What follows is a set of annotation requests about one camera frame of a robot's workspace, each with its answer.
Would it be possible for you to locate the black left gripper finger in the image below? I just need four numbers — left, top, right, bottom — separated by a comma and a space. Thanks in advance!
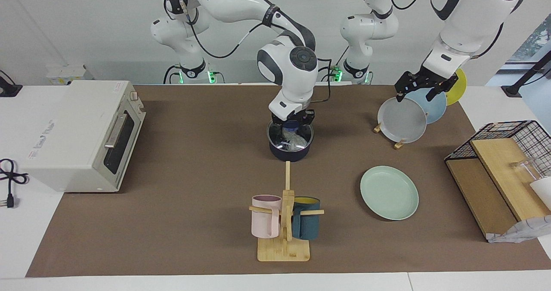
426, 81, 458, 102
395, 71, 421, 102

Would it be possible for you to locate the glass lid with blue knob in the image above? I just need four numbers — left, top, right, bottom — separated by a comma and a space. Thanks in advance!
267, 120, 314, 151

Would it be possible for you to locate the white vermicelli bundle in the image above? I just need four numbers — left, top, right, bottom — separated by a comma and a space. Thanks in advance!
282, 130, 309, 151

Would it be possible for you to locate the light blue plate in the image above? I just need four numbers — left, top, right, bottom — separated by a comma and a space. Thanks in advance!
404, 87, 448, 125

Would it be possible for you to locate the yellow plate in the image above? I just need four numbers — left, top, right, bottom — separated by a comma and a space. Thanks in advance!
445, 68, 467, 107

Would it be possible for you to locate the grey plate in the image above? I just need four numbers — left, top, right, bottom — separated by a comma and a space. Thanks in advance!
377, 96, 428, 144

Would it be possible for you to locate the wooden plate rack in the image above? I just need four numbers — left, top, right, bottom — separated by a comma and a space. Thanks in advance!
373, 112, 429, 150

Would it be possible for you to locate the pale green plate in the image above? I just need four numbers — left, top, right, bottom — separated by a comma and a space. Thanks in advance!
359, 165, 420, 221

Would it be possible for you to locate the black stand pole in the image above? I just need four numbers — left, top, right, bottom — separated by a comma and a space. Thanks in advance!
501, 50, 551, 98

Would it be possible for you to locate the pink mug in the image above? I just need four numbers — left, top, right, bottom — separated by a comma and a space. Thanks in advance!
251, 195, 283, 239

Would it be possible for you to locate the teal mug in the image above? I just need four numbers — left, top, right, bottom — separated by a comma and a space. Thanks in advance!
291, 196, 321, 241

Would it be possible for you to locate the light bamboo board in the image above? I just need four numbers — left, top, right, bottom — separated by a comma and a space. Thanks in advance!
470, 138, 551, 222

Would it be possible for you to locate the clear glass cup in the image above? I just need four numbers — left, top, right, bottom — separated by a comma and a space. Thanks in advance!
510, 157, 544, 184

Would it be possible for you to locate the wooden mug tree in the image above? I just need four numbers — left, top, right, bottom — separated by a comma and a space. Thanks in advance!
248, 161, 325, 263

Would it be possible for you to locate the brown table mat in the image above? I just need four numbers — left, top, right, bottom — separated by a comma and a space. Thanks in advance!
25, 84, 551, 278

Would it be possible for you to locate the white cup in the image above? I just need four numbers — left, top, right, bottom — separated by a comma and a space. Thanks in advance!
529, 176, 551, 210

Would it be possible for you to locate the white patterned bag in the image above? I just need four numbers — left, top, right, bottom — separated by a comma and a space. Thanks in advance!
486, 214, 551, 244

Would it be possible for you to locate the beige toaster oven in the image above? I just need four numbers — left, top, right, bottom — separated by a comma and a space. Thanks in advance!
21, 80, 146, 193

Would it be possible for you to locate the dark pot with purple handle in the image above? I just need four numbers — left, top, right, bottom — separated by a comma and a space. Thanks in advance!
267, 120, 315, 163

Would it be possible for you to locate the black base cable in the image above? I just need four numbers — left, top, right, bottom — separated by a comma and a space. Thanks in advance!
320, 46, 350, 83

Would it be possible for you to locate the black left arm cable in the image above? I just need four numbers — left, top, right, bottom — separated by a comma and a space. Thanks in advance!
385, 0, 537, 60

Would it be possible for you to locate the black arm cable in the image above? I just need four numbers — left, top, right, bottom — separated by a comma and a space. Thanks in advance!
385, 0, 537, 60
172, 0, 332, 105

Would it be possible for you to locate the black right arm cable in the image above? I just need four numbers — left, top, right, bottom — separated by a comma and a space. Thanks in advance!
172, 0, 332, 105

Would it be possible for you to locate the black wire basket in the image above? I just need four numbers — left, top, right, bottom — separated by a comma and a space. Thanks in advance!
444, 120, 551, 178

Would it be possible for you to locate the white wall socket box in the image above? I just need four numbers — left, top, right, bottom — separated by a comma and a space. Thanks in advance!
46, 65, 93, 85

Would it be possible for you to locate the black power cord with plug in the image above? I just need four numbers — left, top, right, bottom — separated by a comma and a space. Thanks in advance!
0, 158, 29, 209

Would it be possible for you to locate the black clamp mount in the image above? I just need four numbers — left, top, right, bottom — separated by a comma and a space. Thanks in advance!
0, 69, 23, 98

